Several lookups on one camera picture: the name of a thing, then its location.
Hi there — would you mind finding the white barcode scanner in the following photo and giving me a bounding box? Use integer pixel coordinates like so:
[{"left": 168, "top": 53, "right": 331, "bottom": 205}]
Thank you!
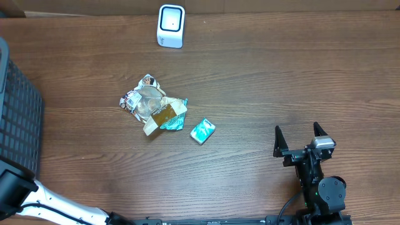
[{"left": 157, "top": 4, "right": 186, "bottom": 49}]

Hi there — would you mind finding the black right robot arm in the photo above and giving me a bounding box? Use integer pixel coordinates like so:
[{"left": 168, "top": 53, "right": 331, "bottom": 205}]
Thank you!
[{"left": 273, "top": 122, "right": 352, "bottom": 224}]

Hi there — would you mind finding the teal tissue pack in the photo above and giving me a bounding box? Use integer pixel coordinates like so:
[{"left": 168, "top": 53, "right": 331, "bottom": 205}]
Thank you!
[{"left": 190, "top": 118, "right": 216, "bottom": 145}]

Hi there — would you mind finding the black mesh basket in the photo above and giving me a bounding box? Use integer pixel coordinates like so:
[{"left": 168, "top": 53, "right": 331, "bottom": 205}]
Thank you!
[{"left": 1, "top": 39, "right": 44, "bottom": 178}]

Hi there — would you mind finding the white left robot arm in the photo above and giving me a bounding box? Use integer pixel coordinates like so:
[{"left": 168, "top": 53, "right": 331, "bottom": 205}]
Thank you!
[{"left": 1, "top": 158, "right": 133, "bottom": 225}]

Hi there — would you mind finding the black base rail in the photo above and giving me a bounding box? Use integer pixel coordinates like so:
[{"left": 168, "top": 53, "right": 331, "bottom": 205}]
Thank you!
[{"left": 132, "top": 214, "right": 353, "bottom": 225}]

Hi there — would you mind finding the teal snack packet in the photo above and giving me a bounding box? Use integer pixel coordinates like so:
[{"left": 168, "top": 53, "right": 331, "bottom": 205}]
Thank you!
[{"left": 159, "top": 112, "right": 186, "bottom": 131}]

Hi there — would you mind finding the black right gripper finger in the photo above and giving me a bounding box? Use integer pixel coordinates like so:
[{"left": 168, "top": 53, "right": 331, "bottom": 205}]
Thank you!
[
  {"left": 313, "top": 122, "right": 328, "bottom": 137},
  {"left": 273, "top": 126, "right": 288, "bottom": 158}
]

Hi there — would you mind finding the clear cookie wrapper bag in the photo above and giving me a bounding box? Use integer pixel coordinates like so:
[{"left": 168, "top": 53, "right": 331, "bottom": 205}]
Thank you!
[{"left": 119, "top": 74, "right": 188, "bottom": 136}]

